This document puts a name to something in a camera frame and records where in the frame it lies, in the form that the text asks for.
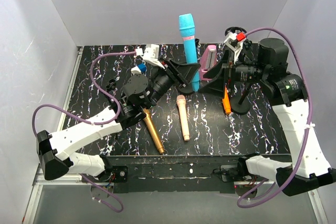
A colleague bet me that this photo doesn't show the gold microphone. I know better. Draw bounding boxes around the gold microphone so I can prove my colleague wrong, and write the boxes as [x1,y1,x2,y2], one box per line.
[143,108,165,155]

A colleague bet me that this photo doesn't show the blue microphone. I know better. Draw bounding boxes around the blue microphone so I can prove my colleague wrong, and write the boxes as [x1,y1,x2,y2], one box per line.
[179,14,200,92]

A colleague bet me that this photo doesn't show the shock-mount tripod mic stand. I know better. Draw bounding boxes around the shock-mount tripod mic stand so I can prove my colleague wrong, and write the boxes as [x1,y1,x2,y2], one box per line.
[225,27,252,50]

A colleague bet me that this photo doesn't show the black tripod mic stand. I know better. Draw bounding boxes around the black tripod mic stand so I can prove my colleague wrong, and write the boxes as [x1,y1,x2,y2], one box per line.
[105,79,122,98]

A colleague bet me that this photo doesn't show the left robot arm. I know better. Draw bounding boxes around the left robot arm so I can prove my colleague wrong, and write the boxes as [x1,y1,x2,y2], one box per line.
[36,59,201,181]

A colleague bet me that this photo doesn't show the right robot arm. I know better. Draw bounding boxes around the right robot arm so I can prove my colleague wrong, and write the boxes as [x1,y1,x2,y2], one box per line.
[200,34,335,196]

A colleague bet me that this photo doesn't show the black round-base mic stand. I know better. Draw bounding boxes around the black round-base mic stand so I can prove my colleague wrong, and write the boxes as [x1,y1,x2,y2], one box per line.
[177,38,202,95]

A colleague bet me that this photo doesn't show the pink metronome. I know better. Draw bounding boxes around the pink metronome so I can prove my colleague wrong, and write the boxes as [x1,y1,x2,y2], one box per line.
[199,45,217,81]

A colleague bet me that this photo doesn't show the orange microphone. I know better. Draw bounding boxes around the orange microphone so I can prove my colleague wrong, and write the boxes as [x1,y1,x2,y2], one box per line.
[222,86,232,115]

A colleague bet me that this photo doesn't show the pink microphone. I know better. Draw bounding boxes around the pink microphone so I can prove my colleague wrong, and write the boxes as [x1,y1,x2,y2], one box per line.
[176,95,190,142]

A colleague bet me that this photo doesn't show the blue and white block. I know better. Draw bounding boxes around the blue and white block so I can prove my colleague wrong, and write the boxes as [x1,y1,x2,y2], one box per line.
[131,63,146,74]

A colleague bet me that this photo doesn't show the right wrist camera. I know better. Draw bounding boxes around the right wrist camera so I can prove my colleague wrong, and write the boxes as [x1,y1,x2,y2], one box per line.
[224,31,246,64]

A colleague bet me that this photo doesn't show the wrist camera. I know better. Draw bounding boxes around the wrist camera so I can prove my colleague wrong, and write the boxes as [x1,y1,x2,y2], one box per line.
[135,44,164,69]
[224,31,246,64]

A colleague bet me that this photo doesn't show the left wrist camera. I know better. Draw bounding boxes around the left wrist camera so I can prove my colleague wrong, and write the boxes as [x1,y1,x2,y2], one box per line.
[135,44,164,69]

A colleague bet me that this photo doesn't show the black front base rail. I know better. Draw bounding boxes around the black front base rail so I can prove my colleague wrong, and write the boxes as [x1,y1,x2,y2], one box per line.
[102,155,252,194]

